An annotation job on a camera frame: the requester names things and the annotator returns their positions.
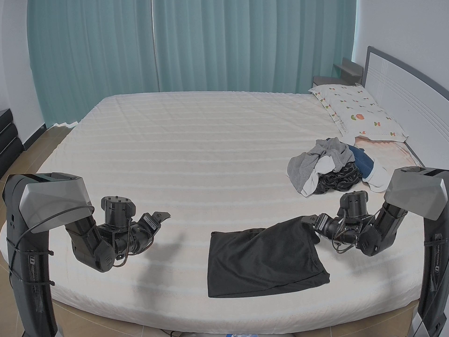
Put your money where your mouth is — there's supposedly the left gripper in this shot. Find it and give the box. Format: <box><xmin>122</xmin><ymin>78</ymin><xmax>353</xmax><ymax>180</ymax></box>
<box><xmin>128</xmin><ymin>211</ymin><xmax>172</xmax><ymax>255</ymax></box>

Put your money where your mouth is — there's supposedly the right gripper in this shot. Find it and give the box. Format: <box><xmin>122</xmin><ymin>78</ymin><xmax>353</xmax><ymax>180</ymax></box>
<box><xmin>301</xmin><ymin>214</ymin><xmax>339</xmax><ymax>239</ymax></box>

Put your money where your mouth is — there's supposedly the black T-shirt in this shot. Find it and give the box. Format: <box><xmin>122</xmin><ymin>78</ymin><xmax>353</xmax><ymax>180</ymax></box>
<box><xmin>207</xmin><ymin>216</ymin><xmax>331</xmax><ymax>298</ymax></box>

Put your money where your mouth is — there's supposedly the pile of clothes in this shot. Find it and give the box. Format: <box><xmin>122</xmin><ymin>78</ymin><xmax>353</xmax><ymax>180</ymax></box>
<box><xmin>287</xmin><ymin>137</ymin><xmax>391</xmax><ymax>197</ymax></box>

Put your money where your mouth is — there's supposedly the bed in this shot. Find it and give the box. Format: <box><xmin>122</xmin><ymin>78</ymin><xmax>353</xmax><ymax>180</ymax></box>
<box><xmin>2</xmin><ymin>45</ymin><xmax>449</xmax><ymax>333</ymax></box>

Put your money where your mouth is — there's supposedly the white printed pillow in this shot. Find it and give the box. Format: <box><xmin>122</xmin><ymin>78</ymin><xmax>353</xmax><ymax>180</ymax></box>
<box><xmin>308</xmin><ymin>82</ymin><xmax>409</xmax><ymax>142</ymax></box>

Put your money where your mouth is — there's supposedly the grey bedside table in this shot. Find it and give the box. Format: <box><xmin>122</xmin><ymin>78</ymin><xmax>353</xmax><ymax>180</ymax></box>
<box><xmin>312</xmin><ymin>57</ymin><xmax>364</xmax><ymax>86</ymax></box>

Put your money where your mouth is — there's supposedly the black chest of drawers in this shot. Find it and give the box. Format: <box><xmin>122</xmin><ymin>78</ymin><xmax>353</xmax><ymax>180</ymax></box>
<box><xmin>0</xmin><ymin>108</ymin><xmax>24</xmax><ymax>176</ymax></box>

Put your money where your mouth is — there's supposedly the blue-green curtain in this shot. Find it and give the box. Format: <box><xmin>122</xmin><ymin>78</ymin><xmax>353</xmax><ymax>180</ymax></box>
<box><xmin>27</xmin><ymin>0</ymin><xmax>162</xmax><ymax>125</ymax></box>
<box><xmin>152</xmin><ymin>0</ymin><xmax>358</xmax><ymax>93</ymax></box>

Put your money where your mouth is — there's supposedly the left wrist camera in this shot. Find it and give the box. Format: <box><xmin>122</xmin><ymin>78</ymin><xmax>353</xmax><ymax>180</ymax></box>
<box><xmin>142</xmin><ymin>213</ymin><xmax>163</xmax><ymax>236</ymax></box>

